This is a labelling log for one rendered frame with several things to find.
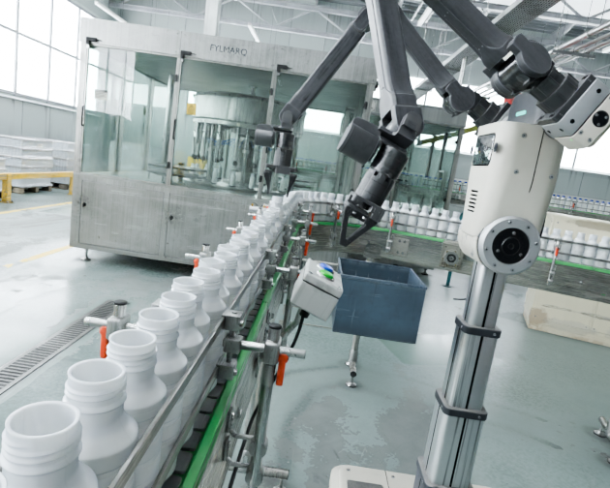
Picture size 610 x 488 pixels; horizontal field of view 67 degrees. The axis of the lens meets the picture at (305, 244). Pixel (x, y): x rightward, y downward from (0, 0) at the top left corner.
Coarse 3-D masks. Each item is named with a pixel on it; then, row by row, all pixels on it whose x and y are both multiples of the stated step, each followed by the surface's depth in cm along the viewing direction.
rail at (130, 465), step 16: (256, 272) 88; (224, 320) 59; (224, 352) 65; (192, 368) 45; (176, 384) 41; (208, 384) 55; (176, 400) 40; (160, 416) 36; (192, 416) 48; (144, 432) 34; (144, 448) 33; (176, 448) 43; (128, 464) 30; (112, 480) 29; (160, 480) 39
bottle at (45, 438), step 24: (24, 408) 26; (48, 408) 27; (72, 408) 27; (24, 432) 26; (48, 432) 27; (72, 432) 25; (0, 456) 25; (24, 456) 24; (48, 456) 24; (72, 456) 25; (24, 480) 24; (48, 480) 24; (72, 480) 25; (96, 480) 27
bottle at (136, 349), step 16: (112, 336) 37; (128, 336) 38; (144, 336) 39; (112, 352) 36; (128, 352) 35; (144, 352) 36; (128, 368) 36; (144, 368) 36; (128, 384) 36; (144, 384) 37; (160, 384) 38; (128, 400) 35; (144, 400) 36; (160, 400) 37; (144, 416) 36; (160, 432) 38; (160, 448) 40; (144, 464) 37; (144, 480) 37
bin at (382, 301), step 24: (288, 264) 173; (336, 264) 190; (360, 264) 196; (384, 264) 196; (360, 288) 167; (384, 288) 166; (408, 288) 166; (336, 312) 168; (360, 312) 168; (384, 312) 168; (408, 312) 167; (384, 336) 169; (408, 336) 169
